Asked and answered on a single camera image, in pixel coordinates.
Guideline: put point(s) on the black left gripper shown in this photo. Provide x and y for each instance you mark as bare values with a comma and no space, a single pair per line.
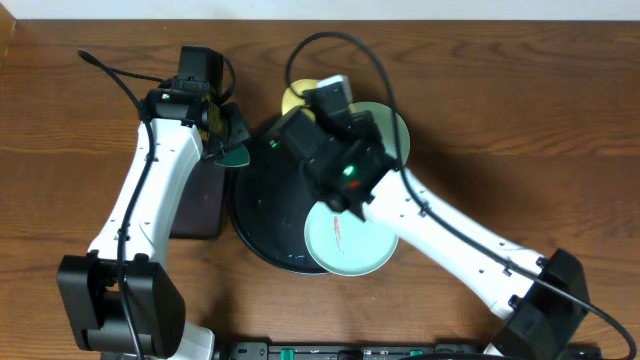
235,132

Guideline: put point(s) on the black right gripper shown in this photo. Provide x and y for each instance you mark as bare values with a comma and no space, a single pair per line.
360,134

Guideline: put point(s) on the green yellow sponge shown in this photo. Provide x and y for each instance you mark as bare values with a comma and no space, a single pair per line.
238,157

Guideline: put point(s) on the yellow plate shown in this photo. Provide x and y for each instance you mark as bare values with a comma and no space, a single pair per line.
291,101

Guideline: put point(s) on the green plate with red stain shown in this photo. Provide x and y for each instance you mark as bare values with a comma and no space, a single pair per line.
343,244

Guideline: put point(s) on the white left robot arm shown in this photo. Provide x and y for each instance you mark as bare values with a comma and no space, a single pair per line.
118,297

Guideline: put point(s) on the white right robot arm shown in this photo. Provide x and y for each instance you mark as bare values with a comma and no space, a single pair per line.
542,301

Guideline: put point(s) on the black round tray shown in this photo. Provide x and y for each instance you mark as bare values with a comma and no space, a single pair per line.
268,205

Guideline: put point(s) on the black rectangular tray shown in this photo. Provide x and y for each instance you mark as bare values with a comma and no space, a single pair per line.
200,211

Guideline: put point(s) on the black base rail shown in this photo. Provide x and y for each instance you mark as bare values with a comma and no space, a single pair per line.
264,351

